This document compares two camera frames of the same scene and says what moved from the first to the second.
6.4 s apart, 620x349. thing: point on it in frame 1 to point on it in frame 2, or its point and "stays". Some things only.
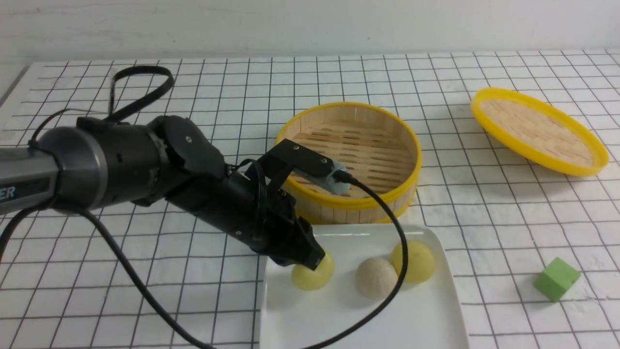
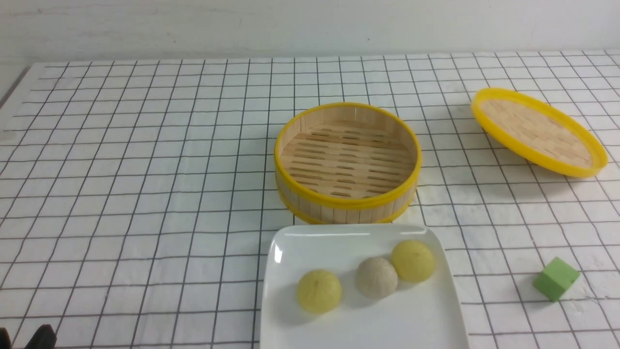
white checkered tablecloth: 64,285 stays
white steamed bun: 376,278 stays
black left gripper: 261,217 to 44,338
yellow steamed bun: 308,279 to 319,291
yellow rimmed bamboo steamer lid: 537,132 stays
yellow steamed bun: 421,261 stays
